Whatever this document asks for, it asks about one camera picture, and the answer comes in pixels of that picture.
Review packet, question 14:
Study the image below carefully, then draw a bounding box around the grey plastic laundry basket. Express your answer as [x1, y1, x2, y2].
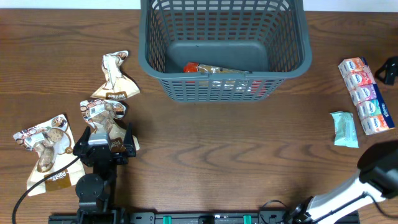
[139, 0, 312, 103]

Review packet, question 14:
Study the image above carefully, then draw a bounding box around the dried mushroom bag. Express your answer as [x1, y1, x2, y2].
[80, 100, 140, 156]
[13, 114, 85, 196]
[91, 50, 140, 101]

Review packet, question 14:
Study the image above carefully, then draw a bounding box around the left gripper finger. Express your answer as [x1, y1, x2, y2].
[123, 123, 135, 151]
[73, 126, 91, 152]

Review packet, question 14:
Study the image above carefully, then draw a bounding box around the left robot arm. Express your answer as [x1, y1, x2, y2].
[73, 124, 136, 224]

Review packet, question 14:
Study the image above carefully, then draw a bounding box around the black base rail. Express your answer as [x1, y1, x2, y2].
[48, 208, 361, 224]

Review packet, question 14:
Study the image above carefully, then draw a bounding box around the left black cable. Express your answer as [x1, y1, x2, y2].
[11, 155, 82, 224]

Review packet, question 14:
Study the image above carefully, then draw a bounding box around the Kleenex tissue multipack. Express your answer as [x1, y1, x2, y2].
[338, 57, 396, 135]

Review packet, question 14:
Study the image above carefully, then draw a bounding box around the mint green wipes packet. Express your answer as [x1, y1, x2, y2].
[330, 111, 359, 148]

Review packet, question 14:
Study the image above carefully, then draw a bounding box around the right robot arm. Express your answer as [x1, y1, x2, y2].
[284, 57, 397, 223]

